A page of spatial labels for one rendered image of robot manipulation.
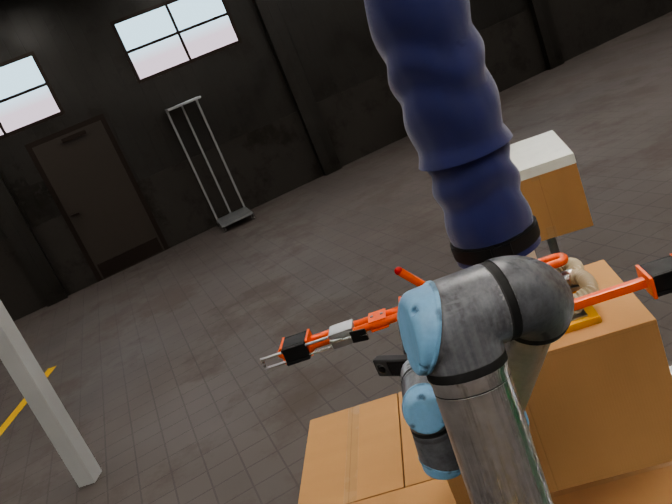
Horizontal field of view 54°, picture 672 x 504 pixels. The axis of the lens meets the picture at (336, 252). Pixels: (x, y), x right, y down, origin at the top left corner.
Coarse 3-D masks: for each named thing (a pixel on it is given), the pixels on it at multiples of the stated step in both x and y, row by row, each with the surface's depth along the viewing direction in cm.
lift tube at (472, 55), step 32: (384, 0) 144; (416, 0) 142; (448, 0) 144; (384, 32) 148; (416, 32) 145; (448, 32) 145; (416, 64) 147; (448, 64) 146; (480, 64) 149; (416, 96) 151; (448, 96) 149; (480, 96) 151; (416, 128) 156; (448, 128) 151; (480, 128) 151; (448, 160) 154
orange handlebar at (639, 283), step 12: (552, 264) 169; (564, 264) 169; (612, 288) 146; (624, 288) 145; (636, 288) 144; (576, 300) 147; (588, 300) 146; (600, 300) 146; (372, 312) 183; (384, 312) 179; (396, 312) 180; (360, 324) 182; (372, 324) 178; (384, 324) 177; (312, 336) 185; (324, 336) 184; (312, 348) 181
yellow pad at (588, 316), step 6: (588, 306) 166; (582, 312) 164; (588, 312) 164; (594, 312) 163; (576, 318) 163; (582, 318) 162; (588, 318) 161; (594, 318) 161; (600, 318) 161; (570, 324) 162; (576, 324) 162; (582, 324) 162; (588, 324) 161; (570, 330) 162
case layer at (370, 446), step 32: (352, 416) 275; (384, 416) 266; (320, 448) 262; (352, 448) 254; (384, 448) 247; (320, 480) 243; (352, 480) 236; (384, 480) 230; (416, 480) 223; (608, 480) 192; (640, 480) 187
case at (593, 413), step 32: (608, 320) 161; (640, 320) 156; (576, 352) 158; (608, 352) 157; (640, 352) 157; (544, 384) 162; (576, 384) 161; (608, 384) 160; (640, 384) 160; (544, 416) 164; (576, 416) 164; (608, 416) 163; (640, 416) 163; (544, 448) 168; (576, 448) 167; (608, 448) 166; (640, 448) 166; (448, 480) 173; (576, 480) 170
